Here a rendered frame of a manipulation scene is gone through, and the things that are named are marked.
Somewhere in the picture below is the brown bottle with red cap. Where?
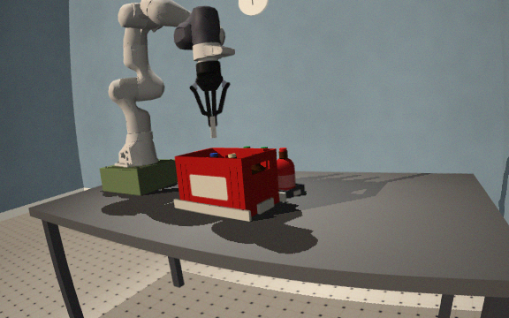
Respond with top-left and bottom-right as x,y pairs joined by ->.
251,163 -> 266,175

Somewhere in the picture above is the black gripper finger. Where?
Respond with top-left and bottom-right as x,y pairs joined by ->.
212,79 -> 230,138
190,80 -> 214,138

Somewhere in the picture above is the red bottle with pink label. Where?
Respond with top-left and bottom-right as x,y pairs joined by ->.
277,148 -> 295,191

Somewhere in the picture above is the red crate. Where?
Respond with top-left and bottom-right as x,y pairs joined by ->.
178,148 -> 279,217

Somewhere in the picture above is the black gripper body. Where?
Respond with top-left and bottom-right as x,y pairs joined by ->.
195,61 -> 223,92

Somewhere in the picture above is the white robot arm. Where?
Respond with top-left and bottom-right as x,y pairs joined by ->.
109,0 -> 235,167

